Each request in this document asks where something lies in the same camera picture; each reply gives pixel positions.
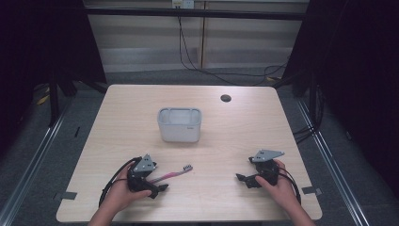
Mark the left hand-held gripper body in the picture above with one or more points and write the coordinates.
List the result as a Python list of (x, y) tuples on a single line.
[(141, 169)]

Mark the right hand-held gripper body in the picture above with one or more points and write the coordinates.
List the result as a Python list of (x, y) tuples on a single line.
[(266, 166)]

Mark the pink toothbrush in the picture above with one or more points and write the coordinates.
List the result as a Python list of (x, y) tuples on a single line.
[(172, 175)]

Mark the person's right hand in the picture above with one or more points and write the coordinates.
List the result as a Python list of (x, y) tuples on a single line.
[(280, 190)]

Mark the person's left hand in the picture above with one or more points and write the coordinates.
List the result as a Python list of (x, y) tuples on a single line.
[(124, 194)]

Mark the grey tape strip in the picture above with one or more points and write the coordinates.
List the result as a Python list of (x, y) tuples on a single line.
[(311, 190), (65, 196)]

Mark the white plastic container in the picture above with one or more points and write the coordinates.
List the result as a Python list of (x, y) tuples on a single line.
[(179, 125)]

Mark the small black floor strip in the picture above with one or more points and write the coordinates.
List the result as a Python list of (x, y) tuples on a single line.
[(77, 132)]

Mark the black metal stand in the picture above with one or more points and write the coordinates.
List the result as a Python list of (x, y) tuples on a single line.
[(313, 100), (54, 100)]

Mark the yellow floor item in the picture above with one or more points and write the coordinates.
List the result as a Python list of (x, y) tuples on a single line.
[(43, 99)]

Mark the black curtain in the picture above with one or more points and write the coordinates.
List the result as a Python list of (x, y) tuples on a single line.
[(357, 78), (44, 44)]

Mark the black horizontal bar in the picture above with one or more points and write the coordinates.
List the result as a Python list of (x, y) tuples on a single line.
[(194, 13)]

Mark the metal floor rail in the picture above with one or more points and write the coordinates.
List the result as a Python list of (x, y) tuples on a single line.
[(332, 157), (34, 160)]

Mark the white wall socket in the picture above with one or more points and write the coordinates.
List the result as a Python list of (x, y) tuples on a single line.
[(183, 3)]

